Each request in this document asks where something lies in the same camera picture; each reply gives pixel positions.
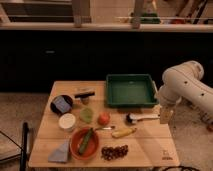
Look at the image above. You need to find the black bowl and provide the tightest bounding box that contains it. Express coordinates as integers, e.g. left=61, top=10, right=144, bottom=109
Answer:
left=50, top=95, right=73, bottom=115

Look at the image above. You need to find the orange bowl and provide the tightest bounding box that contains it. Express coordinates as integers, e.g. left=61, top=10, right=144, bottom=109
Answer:
left=70, top=127, right=99, bottom=160

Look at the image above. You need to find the black handled brush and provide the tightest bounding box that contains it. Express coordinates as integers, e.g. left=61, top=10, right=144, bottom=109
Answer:
left=74, top=88, right=95, bottom=105

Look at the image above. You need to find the bunch of dark grapes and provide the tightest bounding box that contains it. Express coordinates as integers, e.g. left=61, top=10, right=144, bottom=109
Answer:
left=101, top=145, right=129, bottom=161

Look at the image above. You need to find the red tomato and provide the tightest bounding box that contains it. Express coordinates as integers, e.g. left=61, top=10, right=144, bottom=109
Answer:
left=98, top=113, right=110, bottom=126

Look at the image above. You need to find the green cucumber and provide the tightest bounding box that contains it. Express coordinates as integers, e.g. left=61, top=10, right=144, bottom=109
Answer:
left=78, top=128, right=93, bottom=155

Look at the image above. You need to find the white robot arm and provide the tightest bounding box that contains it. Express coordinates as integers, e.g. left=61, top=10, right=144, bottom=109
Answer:
left=156, top=61, right=213, bottom=125

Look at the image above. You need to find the green plastic tray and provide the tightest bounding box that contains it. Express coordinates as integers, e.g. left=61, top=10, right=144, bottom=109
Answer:
left=106, top=74, right=158, bottom=108

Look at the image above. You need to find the white handled dish brush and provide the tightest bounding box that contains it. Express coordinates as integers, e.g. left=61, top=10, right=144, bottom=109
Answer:
left=126, top=113, right=160, bottom=124

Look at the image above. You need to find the yellow banana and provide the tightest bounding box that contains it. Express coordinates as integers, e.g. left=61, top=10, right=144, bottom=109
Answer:
left=112, top=128, right=136, bottom=138

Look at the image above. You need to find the blue sponge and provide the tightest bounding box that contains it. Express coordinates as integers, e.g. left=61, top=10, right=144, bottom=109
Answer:
left=53, top=96, right=71, bottom=113

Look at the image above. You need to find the grey folded cloth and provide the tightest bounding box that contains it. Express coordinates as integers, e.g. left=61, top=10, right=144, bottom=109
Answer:
left=48, top=140, right=69, bottom=163

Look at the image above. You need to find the black chair frame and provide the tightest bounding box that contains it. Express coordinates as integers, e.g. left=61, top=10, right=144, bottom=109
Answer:
left=19, top=122, right=30, bottom=171

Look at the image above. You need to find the white round container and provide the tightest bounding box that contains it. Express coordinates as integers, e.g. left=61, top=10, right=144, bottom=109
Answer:
left=59, top=113, right=76, bottom=131

